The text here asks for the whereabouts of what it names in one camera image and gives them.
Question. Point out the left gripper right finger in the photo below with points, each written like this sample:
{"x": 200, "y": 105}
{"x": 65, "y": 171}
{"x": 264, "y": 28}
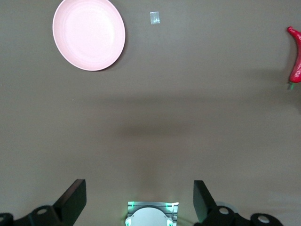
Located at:
{"x": 209, "y": 212}

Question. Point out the red chili pepper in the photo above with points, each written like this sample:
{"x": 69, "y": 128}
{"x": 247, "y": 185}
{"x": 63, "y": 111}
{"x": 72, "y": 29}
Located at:
{"x": 296, "y": 70}

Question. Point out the small clear tape patch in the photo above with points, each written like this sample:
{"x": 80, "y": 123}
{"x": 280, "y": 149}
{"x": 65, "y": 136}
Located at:
{"x": 155, "y": 18}

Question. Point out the pink plate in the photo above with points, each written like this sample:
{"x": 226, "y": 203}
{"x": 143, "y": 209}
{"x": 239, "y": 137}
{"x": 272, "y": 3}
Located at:
{"x": 89, "y": 35}

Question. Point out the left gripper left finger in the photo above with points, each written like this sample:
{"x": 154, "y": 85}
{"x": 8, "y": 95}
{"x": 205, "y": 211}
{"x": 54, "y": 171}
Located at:
{"x": 68, "y": 207}

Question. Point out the brown table cover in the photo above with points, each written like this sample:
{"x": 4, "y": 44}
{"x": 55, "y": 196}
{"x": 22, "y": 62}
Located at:
{"x": 164, "y": 117}

